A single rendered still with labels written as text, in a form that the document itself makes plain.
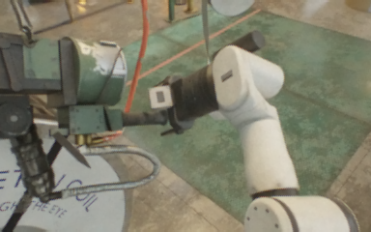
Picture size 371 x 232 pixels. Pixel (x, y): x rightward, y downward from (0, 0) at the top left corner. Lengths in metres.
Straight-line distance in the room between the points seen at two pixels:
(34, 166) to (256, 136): 0.45
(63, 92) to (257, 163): 0.39
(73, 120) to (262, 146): 0.38
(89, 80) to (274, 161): 0.39
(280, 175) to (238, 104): 0.12
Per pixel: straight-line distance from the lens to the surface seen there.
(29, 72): 0.65
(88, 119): 0.69
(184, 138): 2.47
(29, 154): 0.71
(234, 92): 0.49
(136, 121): 0.76
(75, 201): 1.11
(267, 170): 0.46
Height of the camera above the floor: 1.75
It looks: 41 degrees down
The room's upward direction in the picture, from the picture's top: 1 degrees counter-clockwise
